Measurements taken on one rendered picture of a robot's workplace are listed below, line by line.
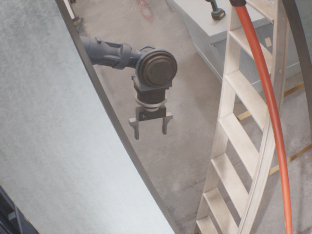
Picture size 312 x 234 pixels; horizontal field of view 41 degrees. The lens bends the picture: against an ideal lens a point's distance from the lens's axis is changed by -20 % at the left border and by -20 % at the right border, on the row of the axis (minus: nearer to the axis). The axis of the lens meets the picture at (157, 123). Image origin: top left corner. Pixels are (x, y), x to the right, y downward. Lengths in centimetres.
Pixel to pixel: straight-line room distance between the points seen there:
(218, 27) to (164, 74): 126
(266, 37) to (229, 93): 138
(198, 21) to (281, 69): 182
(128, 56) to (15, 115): 106
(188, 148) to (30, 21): 257
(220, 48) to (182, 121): 67
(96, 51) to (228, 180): 83
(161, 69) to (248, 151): 50
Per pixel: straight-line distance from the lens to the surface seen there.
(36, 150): 118
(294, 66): 374
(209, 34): 325
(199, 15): 354
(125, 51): 209
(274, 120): 132
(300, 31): 120
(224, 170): 229
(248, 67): 352
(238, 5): 111
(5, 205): 284
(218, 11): 340
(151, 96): 222
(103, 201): 131
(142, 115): 228
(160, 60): 209
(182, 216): 301
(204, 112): 364
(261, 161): 186
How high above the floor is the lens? 226
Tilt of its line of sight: 38 degrees down
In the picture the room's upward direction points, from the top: 25 degrees counter-clockwise
